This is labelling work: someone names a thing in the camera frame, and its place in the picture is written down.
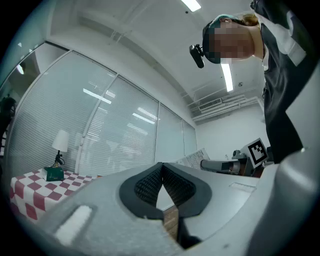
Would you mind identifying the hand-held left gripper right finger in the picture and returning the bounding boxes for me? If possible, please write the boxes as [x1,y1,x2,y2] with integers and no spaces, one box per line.
[162,161,261,250]

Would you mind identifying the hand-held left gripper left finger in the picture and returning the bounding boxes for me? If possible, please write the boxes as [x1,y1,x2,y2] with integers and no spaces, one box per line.
[32,161,186,256]

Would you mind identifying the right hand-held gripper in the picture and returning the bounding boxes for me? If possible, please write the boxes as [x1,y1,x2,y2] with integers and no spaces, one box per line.
[200,137,270,176]

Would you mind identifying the blue white snack box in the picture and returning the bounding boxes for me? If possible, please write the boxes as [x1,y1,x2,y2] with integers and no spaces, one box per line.
[174,147,211,171]

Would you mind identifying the ceiling air vent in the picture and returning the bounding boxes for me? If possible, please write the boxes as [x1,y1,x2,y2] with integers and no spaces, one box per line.
[198,98,223,112]

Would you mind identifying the green packet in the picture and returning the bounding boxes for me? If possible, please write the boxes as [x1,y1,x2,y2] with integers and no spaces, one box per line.
[44,166,65,182]

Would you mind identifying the red white checkered tablecloth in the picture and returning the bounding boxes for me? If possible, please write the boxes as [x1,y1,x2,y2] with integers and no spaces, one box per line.
[9,168,101,221]

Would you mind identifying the ceiling light panel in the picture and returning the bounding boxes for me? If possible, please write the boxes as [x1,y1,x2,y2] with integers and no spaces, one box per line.
[220,63,235,93]
[181,0,202,12]

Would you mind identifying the person's black white striped top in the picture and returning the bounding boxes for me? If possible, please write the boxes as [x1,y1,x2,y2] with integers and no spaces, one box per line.
[249,0,311,165]

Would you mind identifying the white shade table lamp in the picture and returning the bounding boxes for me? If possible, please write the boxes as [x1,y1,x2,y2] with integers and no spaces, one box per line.
[51,129,70,168]

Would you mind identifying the person's head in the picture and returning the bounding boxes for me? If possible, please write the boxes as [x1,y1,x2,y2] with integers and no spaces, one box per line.
[201,13,262,66]

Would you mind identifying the black office chair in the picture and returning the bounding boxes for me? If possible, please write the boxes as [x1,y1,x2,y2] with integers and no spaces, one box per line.
[0,96,18,161]

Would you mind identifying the black head-mounted camera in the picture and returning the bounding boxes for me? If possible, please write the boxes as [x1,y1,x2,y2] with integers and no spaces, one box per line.
[189,44,206,69]

